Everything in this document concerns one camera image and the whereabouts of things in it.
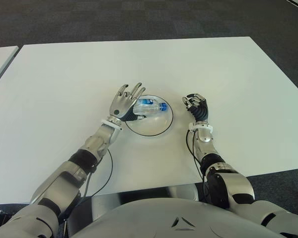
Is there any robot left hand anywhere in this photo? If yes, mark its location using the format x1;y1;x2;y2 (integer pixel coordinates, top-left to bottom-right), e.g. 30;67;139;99
109;82;148;122

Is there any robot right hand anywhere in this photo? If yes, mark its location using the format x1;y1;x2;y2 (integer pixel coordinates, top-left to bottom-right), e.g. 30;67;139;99
181;93;209;122

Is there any clear water bottle blue cap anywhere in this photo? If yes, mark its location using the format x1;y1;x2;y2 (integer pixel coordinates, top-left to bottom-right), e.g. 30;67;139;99
133;98;170;118

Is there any white plate black rim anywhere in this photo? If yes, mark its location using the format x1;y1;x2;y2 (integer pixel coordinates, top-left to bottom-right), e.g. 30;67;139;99
125;94;174;136

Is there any grey robot torso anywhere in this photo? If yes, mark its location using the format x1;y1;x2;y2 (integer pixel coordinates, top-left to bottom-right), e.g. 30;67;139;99
64;190;298;238

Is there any white neighbouring table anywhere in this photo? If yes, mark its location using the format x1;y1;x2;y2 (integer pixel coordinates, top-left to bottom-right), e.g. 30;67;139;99
0;45;20;90

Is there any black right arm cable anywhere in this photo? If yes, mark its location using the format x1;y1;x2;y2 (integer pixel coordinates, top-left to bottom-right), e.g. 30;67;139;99
186;129;209;199

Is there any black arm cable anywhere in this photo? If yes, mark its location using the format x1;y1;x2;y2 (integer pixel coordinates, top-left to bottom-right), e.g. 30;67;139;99
186;129;209;199
80;148;114;199

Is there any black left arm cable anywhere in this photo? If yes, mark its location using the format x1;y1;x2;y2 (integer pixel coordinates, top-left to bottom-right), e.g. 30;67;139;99
80;148;114;199

